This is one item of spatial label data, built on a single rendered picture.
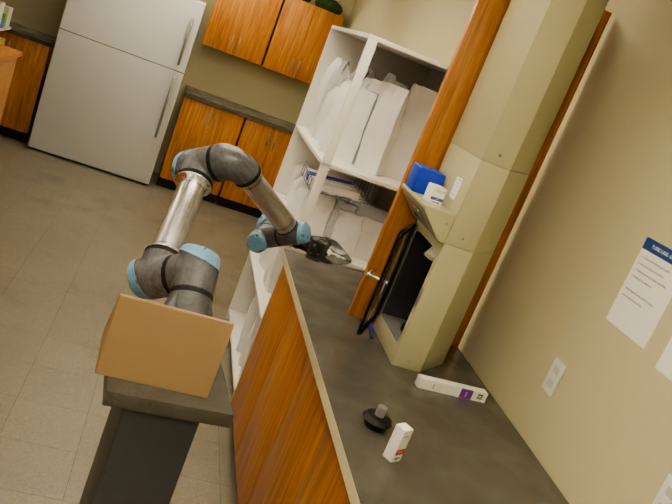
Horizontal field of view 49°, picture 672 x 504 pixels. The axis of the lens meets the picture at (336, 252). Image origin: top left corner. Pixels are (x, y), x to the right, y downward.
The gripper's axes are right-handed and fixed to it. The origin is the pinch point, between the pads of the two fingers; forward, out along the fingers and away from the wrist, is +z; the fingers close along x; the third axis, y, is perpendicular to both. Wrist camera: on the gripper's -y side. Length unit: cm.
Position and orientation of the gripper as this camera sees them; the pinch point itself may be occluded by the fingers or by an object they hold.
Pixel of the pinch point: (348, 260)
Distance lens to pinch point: 262.2
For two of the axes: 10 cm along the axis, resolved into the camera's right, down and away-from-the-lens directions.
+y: -2.7, 1.6, -9.5
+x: 3.6, -9.0, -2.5
